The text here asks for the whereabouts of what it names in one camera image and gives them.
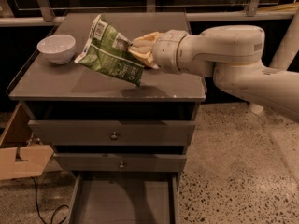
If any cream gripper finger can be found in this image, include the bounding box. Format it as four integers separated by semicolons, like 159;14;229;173
128;49;159;69
129;32;161;52

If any green jalapeno chip bag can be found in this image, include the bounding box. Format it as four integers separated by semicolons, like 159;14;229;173
75;14;144;87

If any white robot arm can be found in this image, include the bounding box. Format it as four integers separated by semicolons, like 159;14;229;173
128;25;299;121

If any grey drawer cabinet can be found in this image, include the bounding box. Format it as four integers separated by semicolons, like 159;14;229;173
6;12;207;173

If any top grey drawer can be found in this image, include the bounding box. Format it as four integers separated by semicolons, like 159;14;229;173
29;120;195;146

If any grey drawer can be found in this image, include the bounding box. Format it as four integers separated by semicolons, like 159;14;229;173
66;172;179;224
29;120;195;146
54;153;187;173

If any middle grey drawer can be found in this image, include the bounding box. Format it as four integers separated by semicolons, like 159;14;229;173
54;153;187;173

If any bottom grey drawer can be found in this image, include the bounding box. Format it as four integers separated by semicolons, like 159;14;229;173
66;172;179;224

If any white ceramic bowl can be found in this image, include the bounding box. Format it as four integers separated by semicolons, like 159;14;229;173
36;35;76;64

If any white diagonal pole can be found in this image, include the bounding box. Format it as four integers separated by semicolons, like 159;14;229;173
248;9;299;116

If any wooden cutout board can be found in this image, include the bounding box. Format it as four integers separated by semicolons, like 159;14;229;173
0;145;53;180

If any metal railing frame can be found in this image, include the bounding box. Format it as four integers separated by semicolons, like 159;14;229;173
0;0;298;27

